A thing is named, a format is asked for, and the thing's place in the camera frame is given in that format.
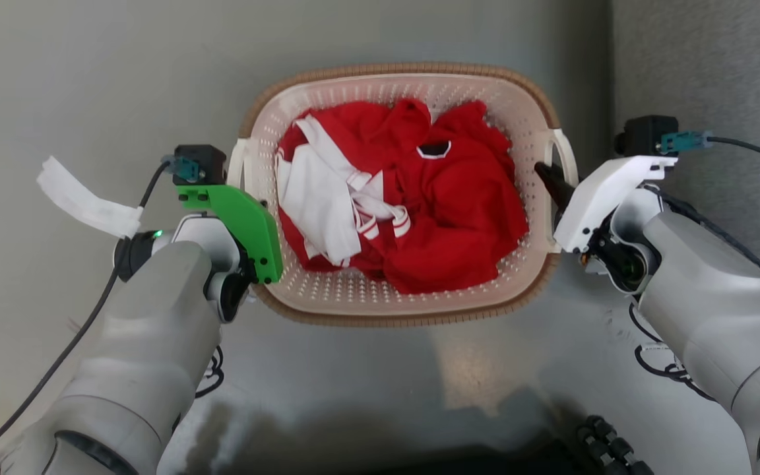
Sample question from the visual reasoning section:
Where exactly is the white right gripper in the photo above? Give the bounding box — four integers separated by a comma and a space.
534, 155, 678, 295

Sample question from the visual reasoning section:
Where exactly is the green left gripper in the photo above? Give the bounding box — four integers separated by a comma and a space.
172, 184, 284, 325

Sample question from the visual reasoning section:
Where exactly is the cream perforated laundry basket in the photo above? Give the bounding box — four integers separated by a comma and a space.
226, 62, 580, 329

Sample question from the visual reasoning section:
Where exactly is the red and white jersey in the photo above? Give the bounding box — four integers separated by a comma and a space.
275, 98, 530, 296

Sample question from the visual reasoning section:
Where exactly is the grey fabric sofa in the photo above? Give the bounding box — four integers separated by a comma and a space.
611, 0, 760, 311

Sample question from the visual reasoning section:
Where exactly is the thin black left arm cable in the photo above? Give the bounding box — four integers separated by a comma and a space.
193, 345, 226, 399

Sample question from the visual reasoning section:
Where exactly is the blank white cable tag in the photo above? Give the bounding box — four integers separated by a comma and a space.
36, 156, 144, 240

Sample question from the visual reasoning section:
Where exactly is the black right camera cable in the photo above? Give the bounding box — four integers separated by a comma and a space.
660, 129, 760, 163

